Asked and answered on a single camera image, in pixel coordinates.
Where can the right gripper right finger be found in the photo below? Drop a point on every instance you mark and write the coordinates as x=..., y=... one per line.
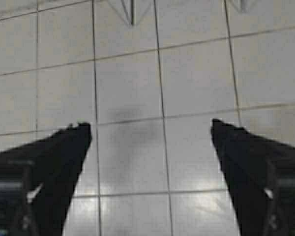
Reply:
x=260, y=177

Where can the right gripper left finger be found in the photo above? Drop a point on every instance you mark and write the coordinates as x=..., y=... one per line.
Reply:
x=38, y=181

